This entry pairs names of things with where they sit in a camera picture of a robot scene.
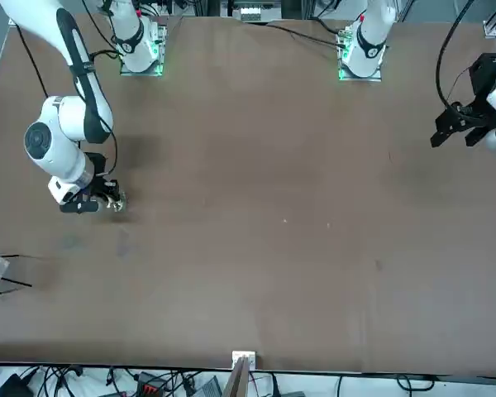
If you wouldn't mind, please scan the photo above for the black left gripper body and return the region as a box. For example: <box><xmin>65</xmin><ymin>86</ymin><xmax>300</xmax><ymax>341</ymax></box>
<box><xmin>450</xmin><ymin>52</ymin><xmax>496</xmax><ymax>130</ymax></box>

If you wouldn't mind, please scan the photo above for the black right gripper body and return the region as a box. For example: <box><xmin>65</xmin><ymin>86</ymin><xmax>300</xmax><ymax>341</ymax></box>
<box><xmin>81</xmin><ymin>152</ymin><xmax>118</xmax><ymax>199</ymax></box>

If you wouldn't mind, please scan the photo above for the black box with red label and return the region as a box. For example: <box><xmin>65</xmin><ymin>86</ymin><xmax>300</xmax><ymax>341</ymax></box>
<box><xmin>135</xmin><ymin>371</ymin><xmax>167</xmax><ymax>397</ymax></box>

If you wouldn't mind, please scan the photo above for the black power adapter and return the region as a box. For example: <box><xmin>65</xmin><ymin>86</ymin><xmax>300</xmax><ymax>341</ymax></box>
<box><xmin>0</xmin><ymin>373</ymin><xmax>31</xmax><ymax>397</ymax></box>

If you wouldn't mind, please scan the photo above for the grey power adapter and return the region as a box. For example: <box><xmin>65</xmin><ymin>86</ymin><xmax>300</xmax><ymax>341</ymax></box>
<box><xmin>199</xmin><ymin>375</ymin><xmax>223</xmax><ymax>397</ymax></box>

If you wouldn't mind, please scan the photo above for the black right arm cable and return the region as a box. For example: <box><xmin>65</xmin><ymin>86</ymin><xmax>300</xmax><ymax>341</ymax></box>
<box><xmin>11</xmin><ymin>0</ymin><xmax>127</xmax><ymax>177</ymax></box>

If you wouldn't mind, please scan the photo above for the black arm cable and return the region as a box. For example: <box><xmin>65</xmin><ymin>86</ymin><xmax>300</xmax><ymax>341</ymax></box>
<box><xmin>435</xmin><ymin>0</ymin><xmax>477</xmax><ymax>109</ymax></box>
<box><xmin>11</xmin><ymin>0</ymin><xmax>127</xmax><ymax>177</ymax></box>

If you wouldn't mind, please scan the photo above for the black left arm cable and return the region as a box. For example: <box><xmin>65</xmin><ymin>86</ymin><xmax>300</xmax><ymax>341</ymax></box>
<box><xmin>435</xmin><ymin>0</ymin><xmax>477</xmax><ymax>109</ymax></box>

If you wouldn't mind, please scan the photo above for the black cable across table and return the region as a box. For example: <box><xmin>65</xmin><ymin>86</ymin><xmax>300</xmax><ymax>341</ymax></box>
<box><xmin>242</xmin><ymin>20</ymin><xmax>345</xmax><ymax>47</ymax></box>

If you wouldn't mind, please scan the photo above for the white table edge bracket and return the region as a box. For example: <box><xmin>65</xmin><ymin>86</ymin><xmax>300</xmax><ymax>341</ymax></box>
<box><xmin>231</xmin><ymin>350</ymin><xmax>258</xmax><ymax>370</ymax></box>

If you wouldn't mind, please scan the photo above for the brown camera mount post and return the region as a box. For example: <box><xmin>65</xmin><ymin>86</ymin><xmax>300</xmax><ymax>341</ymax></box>
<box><xmin>222</xmin><ymin>356</ymin><xmax>251</xmax><ymax>397</ymax></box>

